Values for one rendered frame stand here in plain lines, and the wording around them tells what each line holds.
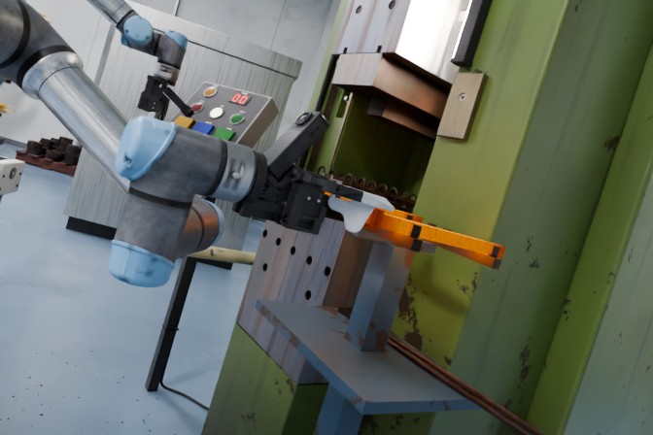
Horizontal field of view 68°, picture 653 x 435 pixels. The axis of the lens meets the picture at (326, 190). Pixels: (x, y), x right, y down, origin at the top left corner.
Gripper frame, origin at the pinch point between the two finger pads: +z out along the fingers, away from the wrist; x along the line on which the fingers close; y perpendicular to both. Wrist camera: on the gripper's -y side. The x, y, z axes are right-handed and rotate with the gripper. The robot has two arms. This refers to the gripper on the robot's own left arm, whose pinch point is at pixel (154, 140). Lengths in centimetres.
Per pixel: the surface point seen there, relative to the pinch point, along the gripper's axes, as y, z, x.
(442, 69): -76, -45, 32
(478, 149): -82, -23, 57
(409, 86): -68, -38, 30
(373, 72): -56, -37, 34
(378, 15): -53, -54, 29
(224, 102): -17.5, -20.1, -17.0
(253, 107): -27.6, -21.0, -9.1
